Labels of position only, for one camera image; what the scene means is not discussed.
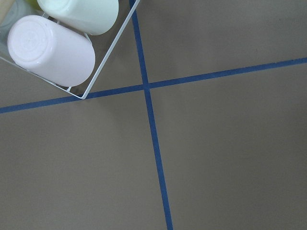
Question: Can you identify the pale green plastic cup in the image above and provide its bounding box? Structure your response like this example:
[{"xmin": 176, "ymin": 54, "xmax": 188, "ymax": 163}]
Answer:
[{"xmin": 38, "ymin": 0, "xmax": 119, "ymax": 35}]

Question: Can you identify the pink plastic cup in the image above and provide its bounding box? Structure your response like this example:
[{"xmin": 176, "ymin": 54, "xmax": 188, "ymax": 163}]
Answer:
[{"xmin": 7, "ymin": 15, "xmax": 95, "ymax": 87}]

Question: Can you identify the white wire cup rack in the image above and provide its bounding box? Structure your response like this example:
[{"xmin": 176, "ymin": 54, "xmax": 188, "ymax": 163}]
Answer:
[{"xmin": 0, "ymin": 0, "xmax": 140, "ymax": 100}]

